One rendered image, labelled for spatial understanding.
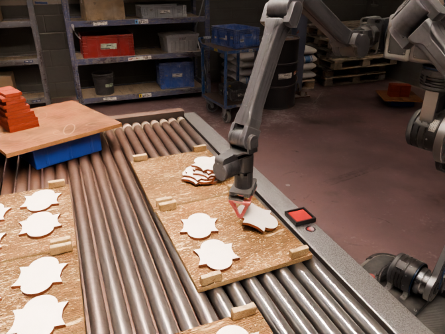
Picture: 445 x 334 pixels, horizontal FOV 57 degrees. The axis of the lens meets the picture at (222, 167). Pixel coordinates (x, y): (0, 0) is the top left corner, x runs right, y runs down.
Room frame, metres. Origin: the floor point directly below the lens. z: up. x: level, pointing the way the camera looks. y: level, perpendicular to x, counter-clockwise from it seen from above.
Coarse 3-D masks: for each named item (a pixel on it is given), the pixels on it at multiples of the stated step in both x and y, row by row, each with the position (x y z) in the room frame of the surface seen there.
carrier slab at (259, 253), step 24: (168, 216) 1.14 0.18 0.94; (216, 216) 1.14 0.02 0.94; (192, 240) 1.00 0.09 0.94; (240, 240) 1.00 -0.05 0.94; (264, 240) 1.00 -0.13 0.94; (288, 240) 1.00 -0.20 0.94; (192, 264) 0.89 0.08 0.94; (240, 264) 0.89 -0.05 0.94; (264, 264) 0.89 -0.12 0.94; (288, 264) 0.91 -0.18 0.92
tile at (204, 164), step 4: (204, 156) 1.47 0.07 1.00; (196, 160) 1.43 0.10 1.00; (200, 160) 1.44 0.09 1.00; (204, 160) 1.44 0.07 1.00; (208, 160) 1.44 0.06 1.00; (212, 160) 1.44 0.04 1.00; (192, 164) 1.40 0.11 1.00; (196, 164) 1.40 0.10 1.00; (200, 164) 1.40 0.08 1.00; (204, 164) 1.40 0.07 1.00; (208, 164) 1.40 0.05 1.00; (212, 164) 1.40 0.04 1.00; (200, 168) 1.38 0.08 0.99; (204, 168) 1.36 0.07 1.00; (208, 168) 1.36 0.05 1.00; (212, 168) 1.36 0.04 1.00
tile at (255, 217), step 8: (240, 208) 1.11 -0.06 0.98; (248, 208) 1.12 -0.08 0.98; (256, 208) 1.13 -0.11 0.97; (248, 216) 1.08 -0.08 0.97; (256, 216) 1.09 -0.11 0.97; (264, 216) 1.10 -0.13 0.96; (272, 216) 1.11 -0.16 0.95; (248, 224) 1.05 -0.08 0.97; (256, 224) 1.05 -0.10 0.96; (264, 224) 1.06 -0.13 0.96; (272, 224) 1.07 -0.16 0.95
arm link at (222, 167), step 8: (248, 144) 1.06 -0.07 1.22; (256, 144) 1.07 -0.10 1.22; (224, 152) 1.07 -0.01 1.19; (232, 152) 1.07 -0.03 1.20; (240, 152) 1.06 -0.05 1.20; (248, 152) 1.06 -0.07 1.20; (216, 160) 1.04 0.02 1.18; (224, 160) 1.03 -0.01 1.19; (232, 160) 1.05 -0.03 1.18; (216, 168) 1.04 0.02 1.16; (224, 168) 1.02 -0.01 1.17; (232, 168) 1.03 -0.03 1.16; (216, 176) 1.04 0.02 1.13; (224, 176) 1.02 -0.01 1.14
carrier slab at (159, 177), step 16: (144, 160) 1.57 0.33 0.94; (160, 160) 1.57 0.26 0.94; (176, 160) 1.57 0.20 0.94; (192, 160) 1.57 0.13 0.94; (144, 176) 1.42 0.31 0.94; (160, 176) 1.42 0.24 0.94; (176, 176) 1.42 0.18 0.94; (144, 192) 1.31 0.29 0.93; (160, 192) 1.30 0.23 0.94; (176, 192) 1.30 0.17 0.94; (192, 192) 1.30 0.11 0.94; (208, 192) 1.30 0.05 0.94; (224, 192) 1.30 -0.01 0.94
